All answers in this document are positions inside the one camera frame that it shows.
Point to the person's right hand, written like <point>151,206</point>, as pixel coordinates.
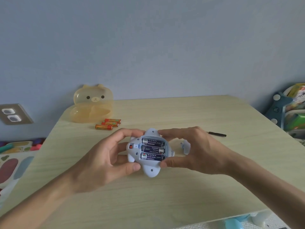
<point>205,155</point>

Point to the person's left hand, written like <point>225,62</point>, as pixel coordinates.
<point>97,166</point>

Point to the battery compartment cover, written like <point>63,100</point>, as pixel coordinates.
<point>185,146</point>

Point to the small black screwdriver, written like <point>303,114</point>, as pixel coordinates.
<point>218,134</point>

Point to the orange battery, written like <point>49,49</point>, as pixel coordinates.
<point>109,124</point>
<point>113,120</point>
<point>103,127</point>

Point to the dark blue battery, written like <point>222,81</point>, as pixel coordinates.
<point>151,156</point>
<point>152,149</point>
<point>152,141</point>

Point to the light blue airplane toy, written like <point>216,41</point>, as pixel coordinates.
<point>151,170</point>

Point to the person's right forearm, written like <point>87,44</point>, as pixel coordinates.
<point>269,188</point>

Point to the person's left forearm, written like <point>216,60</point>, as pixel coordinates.
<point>35,207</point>

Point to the orange bear-shaped plastic box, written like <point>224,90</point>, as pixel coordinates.
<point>91,102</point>

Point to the white board with coloured ovals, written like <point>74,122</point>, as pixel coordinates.
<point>22,168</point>

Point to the teal plastic stick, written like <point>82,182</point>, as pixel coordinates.
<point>6,148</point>

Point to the white light-blue paper bag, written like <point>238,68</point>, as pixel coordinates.
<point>3,199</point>

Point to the row of picture books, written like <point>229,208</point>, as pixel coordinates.
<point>297,100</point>

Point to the beige wall socket plate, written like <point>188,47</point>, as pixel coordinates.
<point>25,116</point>

